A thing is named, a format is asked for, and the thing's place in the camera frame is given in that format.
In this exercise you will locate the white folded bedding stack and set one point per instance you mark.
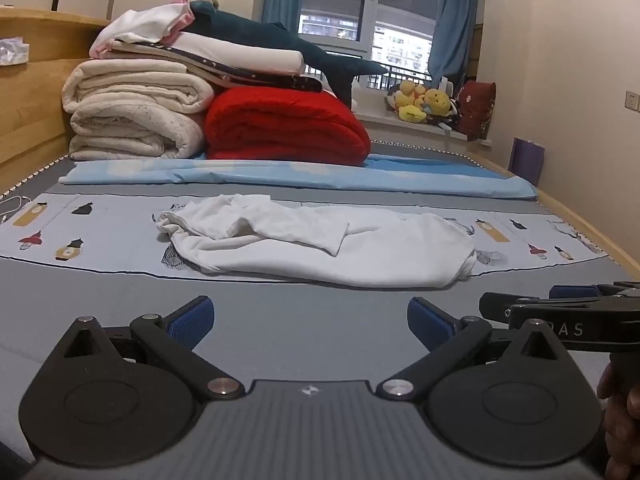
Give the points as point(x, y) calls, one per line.
point(260, 80)

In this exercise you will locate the dark teal shark plush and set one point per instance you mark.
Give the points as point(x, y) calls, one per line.
point(250, 32)

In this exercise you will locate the printed pale blue bed sheet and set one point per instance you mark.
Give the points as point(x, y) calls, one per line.
point(100, 230)

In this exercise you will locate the wooden headboard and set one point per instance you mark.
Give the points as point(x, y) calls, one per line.
point(35, 105)

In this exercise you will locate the yellow bear plush toy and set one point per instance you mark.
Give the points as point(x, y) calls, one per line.
point(410, 102)

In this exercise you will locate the pink and white garment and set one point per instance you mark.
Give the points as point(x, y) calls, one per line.
point(145, 22)

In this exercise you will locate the light blue folded sheet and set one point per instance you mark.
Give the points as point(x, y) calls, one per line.
point(300, 177)

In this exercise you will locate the speckled cream folded blanket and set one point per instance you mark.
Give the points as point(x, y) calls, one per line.
point(130, 130)

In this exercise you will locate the tissue pack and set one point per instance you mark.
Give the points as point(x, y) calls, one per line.
point(12, 52)

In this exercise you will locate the white folded cloth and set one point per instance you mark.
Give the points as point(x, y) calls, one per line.
point(240, 55)

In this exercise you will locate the dark red cushion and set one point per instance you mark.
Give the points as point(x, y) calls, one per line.
point(477, 110)

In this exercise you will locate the window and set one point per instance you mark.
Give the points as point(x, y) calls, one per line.
point(370, 5)

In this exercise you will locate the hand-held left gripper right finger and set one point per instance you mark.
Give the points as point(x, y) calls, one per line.
point(430, 322)

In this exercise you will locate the white small garment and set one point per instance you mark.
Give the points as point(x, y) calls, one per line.
point(350, 245)

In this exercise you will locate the yellow smiley plush toy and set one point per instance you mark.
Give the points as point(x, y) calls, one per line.
point(436, 102)

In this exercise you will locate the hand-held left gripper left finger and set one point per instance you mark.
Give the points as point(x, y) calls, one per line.
point(192, 322)

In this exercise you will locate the red folded blanket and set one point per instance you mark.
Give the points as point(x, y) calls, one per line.
point(285, 125)

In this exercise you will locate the purple bag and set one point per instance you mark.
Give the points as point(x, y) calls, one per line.
point(527, 160)

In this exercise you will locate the wall socket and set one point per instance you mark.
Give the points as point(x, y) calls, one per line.
point(632, 100)

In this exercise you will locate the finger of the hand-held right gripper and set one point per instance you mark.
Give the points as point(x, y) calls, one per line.
point(495, 305)
point(575, 292)

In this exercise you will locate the white window sill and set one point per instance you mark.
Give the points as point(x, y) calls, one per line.
point(390, 125)

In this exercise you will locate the person's right hand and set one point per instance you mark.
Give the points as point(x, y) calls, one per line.
point(622, 425)

